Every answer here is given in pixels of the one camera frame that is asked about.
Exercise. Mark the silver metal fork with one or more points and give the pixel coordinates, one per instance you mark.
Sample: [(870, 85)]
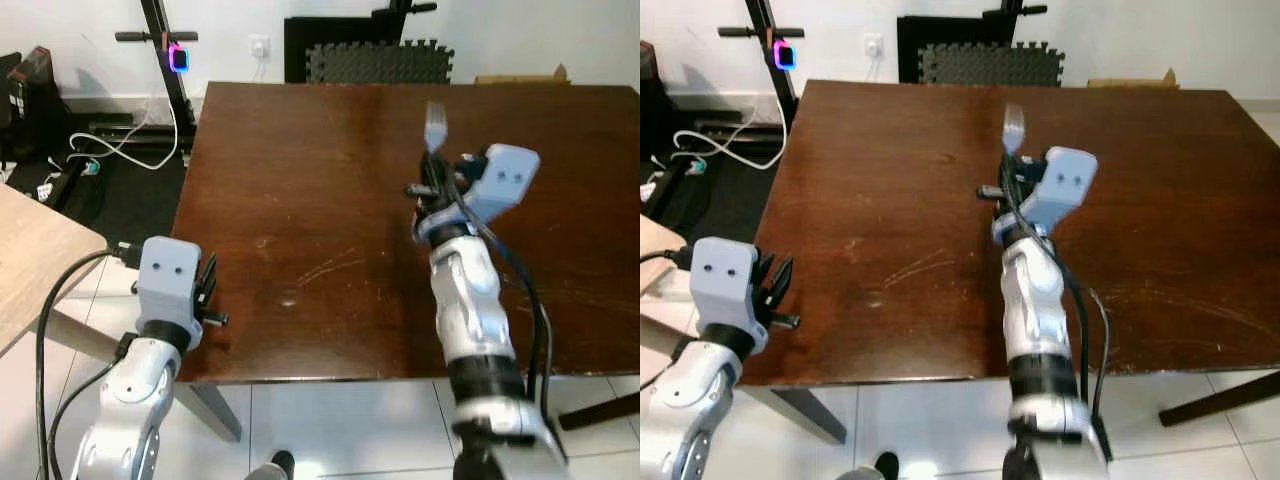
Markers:
[(435, 125)]

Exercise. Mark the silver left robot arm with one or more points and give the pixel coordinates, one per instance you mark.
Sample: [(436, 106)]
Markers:
[(690, 410), (130, 400)]

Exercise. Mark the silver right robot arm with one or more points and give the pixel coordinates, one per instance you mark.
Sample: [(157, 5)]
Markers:
[(1035, 310), (470, 310)]

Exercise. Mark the black floor mat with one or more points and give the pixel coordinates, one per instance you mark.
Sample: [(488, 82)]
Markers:
[(730, 195), (130, 200)]

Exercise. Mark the black foam puzzle mat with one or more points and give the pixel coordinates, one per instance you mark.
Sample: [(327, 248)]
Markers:
[(380, 63), (990, 64)]

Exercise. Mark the dark brown wooden table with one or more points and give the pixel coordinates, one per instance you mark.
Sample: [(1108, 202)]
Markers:
[(320, 220), (900, 220)]

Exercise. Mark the brown cardboard box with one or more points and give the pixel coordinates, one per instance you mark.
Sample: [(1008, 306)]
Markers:
[(520, 77), (1130, 80)]

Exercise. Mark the power strip with plugs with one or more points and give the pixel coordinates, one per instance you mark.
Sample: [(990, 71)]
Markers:
[(675, 178), (70, 175)]

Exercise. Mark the black upright panel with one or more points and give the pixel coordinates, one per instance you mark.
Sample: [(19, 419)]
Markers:
[(940, 30), (330, 30)]

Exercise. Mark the light wooden table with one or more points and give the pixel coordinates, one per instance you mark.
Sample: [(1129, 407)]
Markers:
[(40, 260)]

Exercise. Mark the black robot foot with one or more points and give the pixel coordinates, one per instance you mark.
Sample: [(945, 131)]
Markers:
[(275, 465), (880, 466)]

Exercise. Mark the black metal stand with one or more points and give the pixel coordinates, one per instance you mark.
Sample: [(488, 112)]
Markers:
[(778, 85), (172, 90)]

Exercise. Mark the black equipment case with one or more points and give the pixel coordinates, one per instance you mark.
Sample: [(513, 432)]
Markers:
[(30, 100), (648, 100)]

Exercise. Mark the glowing pink blue device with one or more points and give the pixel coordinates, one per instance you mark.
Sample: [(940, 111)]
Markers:
[(785, 56), (178, 58)]

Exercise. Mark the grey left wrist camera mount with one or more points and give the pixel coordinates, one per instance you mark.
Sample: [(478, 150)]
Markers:
[(165, 280), (725, 280)]

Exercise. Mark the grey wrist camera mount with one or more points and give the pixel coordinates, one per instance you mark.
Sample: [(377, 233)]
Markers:
[(1062, 185), (500, 180), (165, 280), (725, 280)]

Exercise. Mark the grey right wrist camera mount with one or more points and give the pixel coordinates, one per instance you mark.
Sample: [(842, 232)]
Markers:
[(1062, 185), (500, 180)]

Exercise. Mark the white wall socket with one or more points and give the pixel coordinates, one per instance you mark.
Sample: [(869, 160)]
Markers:
[(873, 46), (260, 46)]

